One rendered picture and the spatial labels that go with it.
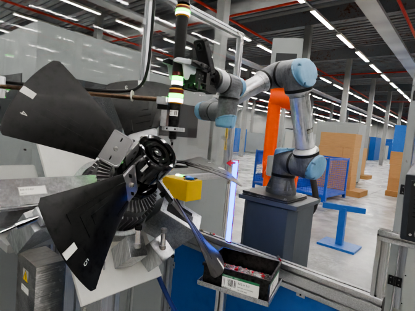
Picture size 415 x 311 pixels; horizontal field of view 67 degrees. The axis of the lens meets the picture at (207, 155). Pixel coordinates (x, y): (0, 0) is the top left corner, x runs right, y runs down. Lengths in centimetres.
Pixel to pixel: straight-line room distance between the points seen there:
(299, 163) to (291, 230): 30
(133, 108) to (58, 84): 26
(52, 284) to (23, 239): 36
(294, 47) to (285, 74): 362
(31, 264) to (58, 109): 52
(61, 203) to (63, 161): 42
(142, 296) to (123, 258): 118
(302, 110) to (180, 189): 62
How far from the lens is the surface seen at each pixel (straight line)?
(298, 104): 138
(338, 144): 891
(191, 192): 137
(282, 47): 498
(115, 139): 87
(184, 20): 99
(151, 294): 214
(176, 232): 103
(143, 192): 90
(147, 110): 101
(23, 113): 85
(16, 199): 82
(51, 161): 105
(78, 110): 86
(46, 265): 113
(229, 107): 112
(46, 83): 87
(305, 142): 143
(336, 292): 112
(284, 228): 149
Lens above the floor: 129
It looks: 4 degrees down
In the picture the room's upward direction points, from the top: 5 degrees clockwise
